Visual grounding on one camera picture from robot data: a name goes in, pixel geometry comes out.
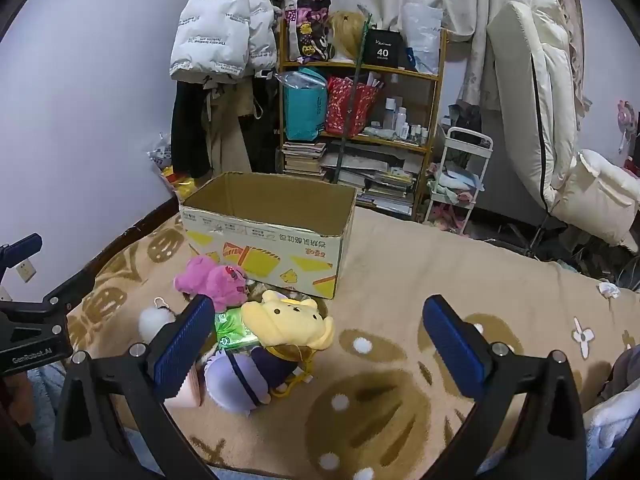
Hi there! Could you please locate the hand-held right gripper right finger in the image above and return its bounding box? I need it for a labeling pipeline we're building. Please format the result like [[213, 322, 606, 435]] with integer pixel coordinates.
[[422, 294, 588, 480]]

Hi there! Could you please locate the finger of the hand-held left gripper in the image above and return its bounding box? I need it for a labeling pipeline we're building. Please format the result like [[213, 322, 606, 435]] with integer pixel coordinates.
[[0, 233, 44, 281], [42, 265, 101, 313]]

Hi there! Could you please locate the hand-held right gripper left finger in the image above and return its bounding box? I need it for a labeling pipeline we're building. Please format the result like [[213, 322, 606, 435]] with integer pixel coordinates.
[[52, 294, 216, 480]]

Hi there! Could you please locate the green tissue pack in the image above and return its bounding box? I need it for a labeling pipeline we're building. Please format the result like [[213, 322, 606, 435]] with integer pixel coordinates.
[[212, 307, 262, 352]]

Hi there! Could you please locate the purple plush toy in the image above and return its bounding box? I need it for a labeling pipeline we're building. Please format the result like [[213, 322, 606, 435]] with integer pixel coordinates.
[[200, 342, 313, 413]]

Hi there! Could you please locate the pink plush toy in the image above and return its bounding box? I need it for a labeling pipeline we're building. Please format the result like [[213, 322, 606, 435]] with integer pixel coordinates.
[[173, 254, 250, 311]]

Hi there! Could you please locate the yellow bear plush toy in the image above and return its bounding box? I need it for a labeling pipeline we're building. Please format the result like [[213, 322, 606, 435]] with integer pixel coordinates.
[[241, 289, 335, 351]]

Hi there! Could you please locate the printed cardboard box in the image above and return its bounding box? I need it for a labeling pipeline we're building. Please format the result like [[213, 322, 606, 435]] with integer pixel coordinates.
[[179, 171, 357, 301]]

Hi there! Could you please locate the white fluffy pom-pom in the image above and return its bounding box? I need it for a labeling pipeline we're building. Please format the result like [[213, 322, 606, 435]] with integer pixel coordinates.
[[137, 297, 177, 341]]

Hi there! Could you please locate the beige printed blanket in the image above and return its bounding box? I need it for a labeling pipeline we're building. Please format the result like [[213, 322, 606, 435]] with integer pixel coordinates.
[[65, 200, 640, 480]]

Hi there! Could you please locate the bag of colourful toys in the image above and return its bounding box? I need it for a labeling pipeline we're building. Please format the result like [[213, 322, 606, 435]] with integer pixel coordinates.
[[147, 135, 198, 198]]

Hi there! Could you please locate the white utility cart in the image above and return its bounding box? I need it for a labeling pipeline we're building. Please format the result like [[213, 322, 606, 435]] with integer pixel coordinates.
[[422, 126, 496, 236]]

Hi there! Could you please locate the pile of papers and books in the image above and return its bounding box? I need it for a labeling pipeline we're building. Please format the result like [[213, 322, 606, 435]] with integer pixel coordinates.
[[320, 145, 426, 216]]

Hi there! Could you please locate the white cloth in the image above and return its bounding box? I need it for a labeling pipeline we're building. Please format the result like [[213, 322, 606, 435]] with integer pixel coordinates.
[[582, 390, 640, 480]]

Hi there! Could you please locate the dark hanging coat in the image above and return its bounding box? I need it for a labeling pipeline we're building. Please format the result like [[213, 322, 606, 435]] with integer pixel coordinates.
[[171, 77, 211, 178]]

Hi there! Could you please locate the stack of books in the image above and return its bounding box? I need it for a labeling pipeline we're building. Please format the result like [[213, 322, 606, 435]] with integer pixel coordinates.
[[281, 141, 327, 177]]

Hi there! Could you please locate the beige hanging coat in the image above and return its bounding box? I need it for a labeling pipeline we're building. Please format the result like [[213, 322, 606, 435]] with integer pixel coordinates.
[[205, 80, 253, 173]]

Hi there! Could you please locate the group of white bottles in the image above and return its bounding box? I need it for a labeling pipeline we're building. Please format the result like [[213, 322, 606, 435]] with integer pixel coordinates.
[[370, 95, 431, 143]]

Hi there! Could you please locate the wooden shelf rack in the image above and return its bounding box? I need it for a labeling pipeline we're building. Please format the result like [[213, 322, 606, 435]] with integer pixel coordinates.
[[277, 15, 447, 223]]

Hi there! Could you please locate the cream recliner chair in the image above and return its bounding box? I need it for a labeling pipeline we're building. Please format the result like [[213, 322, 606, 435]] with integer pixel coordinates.
[[487, 0, 640, 253]]

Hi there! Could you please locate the green stick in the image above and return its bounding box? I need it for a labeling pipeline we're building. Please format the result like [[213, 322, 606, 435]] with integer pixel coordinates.
[[335, 5, 376, 183]]

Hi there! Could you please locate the red gift bag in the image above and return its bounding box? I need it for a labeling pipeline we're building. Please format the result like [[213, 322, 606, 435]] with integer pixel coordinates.
[[325, 76, 378, 138]]

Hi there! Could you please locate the teal shopping bag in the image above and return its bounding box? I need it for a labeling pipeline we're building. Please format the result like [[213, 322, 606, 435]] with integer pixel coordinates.
[[282, 67, 328, 142]]

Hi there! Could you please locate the white puffer jacket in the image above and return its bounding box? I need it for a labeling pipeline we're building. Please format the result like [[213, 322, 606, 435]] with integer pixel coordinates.
[[169, 0, 278, 83]]

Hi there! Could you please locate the black box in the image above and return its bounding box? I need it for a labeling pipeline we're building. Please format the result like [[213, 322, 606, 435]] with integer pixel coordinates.
[[364, 29, 405, 70]]

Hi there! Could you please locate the clear plastic bag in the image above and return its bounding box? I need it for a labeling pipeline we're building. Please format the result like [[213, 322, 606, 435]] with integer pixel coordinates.
[[402, 2, 443, 76]]

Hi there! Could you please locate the blonde wig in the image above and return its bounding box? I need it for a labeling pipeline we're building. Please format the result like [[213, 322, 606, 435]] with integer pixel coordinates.
[[327, 10, 368, 63]]

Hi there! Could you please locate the black patterned bag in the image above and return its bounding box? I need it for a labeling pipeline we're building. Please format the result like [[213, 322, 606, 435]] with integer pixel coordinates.
[[285, 0, 333, 63]]

